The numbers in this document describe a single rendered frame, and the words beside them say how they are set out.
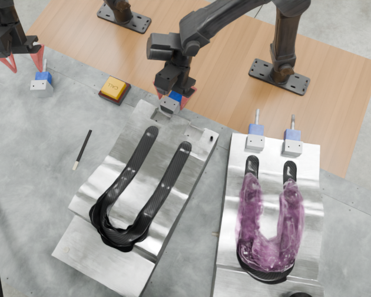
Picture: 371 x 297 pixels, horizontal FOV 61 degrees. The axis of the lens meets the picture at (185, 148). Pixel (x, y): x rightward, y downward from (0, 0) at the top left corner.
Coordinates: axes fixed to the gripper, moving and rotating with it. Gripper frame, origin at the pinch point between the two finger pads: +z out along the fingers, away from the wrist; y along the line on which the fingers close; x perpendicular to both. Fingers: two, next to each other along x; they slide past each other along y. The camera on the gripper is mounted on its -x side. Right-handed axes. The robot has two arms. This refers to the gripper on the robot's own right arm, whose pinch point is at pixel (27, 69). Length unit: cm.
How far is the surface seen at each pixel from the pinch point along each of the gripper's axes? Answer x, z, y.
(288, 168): -24, 22, 77
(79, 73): 11.2, 7.9, 11.1
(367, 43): 109, 45, 166
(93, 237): -40, 30, 21
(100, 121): -4.6, 16.8, 19.4
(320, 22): 124, 36, 138
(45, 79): 5.3, 6.5, 1.4
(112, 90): 1.5, 9.1, 23.9
